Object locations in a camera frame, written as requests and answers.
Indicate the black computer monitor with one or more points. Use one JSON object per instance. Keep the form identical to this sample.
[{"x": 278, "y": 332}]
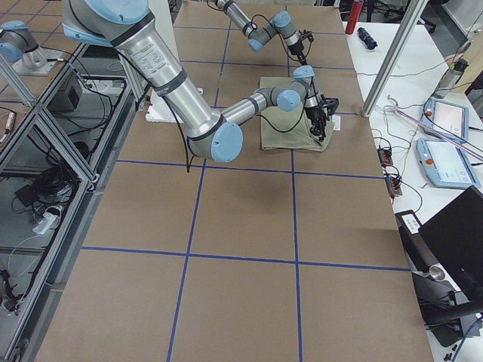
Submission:
[{"x": 454, "y": 236}]

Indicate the blue teach pendant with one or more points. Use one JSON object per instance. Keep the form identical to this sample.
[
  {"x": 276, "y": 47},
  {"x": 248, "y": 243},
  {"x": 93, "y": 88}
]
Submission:
[
  {"x": 448, "y": 118},
  {"x": 445, "y": 165}
]

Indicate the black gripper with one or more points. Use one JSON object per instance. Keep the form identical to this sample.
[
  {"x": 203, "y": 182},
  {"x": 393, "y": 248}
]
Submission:
[
  {"x": 315, "y": 113},
  {"x": 299, "y": 48}
]

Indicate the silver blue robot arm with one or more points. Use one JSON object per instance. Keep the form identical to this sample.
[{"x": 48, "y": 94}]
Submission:
[
  {"x": 260, "y": 26},
  {"x": 129, "y": 27}
]

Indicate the red cylinder bottle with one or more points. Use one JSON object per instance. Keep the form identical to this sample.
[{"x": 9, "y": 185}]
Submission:
[{"x": 354, "y": 14}]

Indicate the white paper hang tag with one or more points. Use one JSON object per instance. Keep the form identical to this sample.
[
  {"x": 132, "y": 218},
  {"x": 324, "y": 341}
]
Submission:
[{"x": 336, "y": 119}]

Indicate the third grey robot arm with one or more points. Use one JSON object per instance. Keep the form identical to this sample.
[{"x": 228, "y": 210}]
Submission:
[{"x": 28, "y": 57}]

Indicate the olive green long-sleeve shirt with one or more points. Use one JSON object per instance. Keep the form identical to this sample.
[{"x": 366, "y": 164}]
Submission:
[{"x": 290, "y": 130}]

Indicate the near blue teach pendant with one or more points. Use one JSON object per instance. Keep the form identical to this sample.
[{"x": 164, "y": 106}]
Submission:
[{"x": 445, "y": 165}]

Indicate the folded dark blue umbrella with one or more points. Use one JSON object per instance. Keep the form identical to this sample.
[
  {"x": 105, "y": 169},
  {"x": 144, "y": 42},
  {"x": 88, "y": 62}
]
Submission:
[{"x": 366, "y": 38}]

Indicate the far blue teach pendant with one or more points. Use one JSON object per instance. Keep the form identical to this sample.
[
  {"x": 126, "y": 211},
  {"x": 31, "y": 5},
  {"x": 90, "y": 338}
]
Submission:
[{"x": 448, "y": 118}]

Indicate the aluminium frame post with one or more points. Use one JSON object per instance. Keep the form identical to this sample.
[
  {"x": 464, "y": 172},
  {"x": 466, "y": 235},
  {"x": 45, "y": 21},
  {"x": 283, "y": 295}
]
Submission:
[{"x": 405, "y": 28}]

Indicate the clear water bottle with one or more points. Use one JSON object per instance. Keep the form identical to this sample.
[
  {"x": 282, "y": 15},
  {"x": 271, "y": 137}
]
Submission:
[{"x": 450, "y": 78}]

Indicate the grey reacher stick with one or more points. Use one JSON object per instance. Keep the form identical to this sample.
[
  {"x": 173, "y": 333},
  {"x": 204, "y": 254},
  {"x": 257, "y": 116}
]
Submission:
[{"x": 465, "y": 146}]

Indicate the black terminal block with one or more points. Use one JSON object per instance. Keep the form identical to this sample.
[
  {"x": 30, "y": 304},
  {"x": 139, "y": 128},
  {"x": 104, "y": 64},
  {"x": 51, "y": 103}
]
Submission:
[
  {"x": 385, "y": 157},
  {"x": 393, "y": 184}
]

